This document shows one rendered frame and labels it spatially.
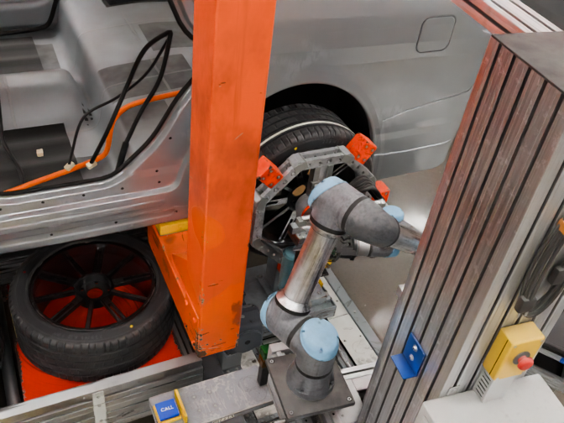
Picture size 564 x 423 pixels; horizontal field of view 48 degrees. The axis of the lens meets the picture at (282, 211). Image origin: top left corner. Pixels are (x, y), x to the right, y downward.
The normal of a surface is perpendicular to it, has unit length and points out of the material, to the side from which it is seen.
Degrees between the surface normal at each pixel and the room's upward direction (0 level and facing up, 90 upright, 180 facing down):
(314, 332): 8
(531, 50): 0
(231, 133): 90
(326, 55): 90
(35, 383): 0
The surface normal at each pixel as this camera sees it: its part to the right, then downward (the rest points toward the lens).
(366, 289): 0.11, -0.76
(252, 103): 0.42, 0.62
